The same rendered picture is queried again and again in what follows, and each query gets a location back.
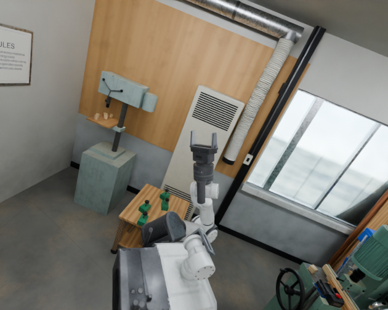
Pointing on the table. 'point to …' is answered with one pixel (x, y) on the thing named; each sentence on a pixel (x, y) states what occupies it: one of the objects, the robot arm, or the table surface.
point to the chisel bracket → (351, 284)
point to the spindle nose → (357, 275)
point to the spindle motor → (379, 253)
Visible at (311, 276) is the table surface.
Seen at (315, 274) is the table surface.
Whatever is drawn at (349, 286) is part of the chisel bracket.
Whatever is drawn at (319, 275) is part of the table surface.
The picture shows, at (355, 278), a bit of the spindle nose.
